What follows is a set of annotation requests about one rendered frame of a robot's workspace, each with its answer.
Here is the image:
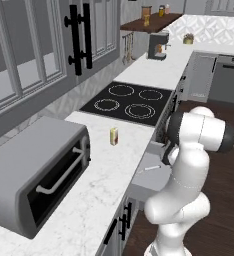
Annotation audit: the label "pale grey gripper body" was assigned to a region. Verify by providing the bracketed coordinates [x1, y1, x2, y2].
[160, 142, 177, 167]

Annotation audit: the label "open grey drawer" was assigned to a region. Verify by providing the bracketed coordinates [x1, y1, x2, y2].
[128, 139, 173, 205]

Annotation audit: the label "black oven front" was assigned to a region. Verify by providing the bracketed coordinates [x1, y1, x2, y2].
[154, 87, 181, 144]

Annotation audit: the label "small yellow carton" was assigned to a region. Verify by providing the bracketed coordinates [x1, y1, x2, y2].
[109, 126, 120, 147]

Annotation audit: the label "black hob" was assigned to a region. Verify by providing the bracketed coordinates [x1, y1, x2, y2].
[79, 80, 174, 127]

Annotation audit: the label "grey base cupboard door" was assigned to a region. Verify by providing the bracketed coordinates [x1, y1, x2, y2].
[187, 51, 219, 104]

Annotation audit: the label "grey dishwasher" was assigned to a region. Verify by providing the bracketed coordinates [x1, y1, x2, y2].
[208, 54, 234, 107]

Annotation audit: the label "grey coffee machine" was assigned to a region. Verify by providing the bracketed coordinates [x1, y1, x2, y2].
[146, 30, 172, 62]

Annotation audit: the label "hanging kitchen utensils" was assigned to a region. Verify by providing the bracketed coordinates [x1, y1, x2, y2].
[121, 31, 136, 66]

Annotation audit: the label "small golden pot plant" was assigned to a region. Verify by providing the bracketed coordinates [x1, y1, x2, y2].
[182, 32, 195, 46]

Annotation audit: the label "yellow bottle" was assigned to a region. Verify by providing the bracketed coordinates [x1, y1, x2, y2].
[142, 14, 151, 28]

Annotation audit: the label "grey toaster oven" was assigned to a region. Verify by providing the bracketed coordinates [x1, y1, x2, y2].
[0, 115, 92, 240]

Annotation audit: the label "narrow grey glass cupboard door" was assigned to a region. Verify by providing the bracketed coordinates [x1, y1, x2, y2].
[66, 0, 122, 85]

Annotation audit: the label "brown storage jar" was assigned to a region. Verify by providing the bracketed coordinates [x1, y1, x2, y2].
[141, 5, 153, 20]

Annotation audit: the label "grey upper cupboard run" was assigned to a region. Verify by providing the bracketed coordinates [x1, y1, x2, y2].
[183, 0, 234, 18]

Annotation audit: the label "wide grey glass cupboard door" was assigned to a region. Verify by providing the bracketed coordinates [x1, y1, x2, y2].
[0, 0, 69, 122]

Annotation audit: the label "black lower door handle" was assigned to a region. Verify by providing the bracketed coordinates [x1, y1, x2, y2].
[119, 214, 128, 242]
[103, 217, 119, 246]
[124, 201, 133, 230]

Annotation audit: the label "black base cupboard handle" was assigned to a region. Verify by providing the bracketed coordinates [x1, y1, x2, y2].
[211, 56, 218, 74]

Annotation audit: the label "grey toaster oven handle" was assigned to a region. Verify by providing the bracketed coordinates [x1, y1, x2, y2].
[35, 146, 85, 195]

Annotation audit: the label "brown wooden wall shelf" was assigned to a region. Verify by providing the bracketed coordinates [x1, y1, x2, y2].
[119, 12, 184, 34]

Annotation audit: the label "black cupboard bar handle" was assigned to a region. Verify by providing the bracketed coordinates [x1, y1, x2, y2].
[63, 3, 84, 76]
[79, 2, 94, 70]

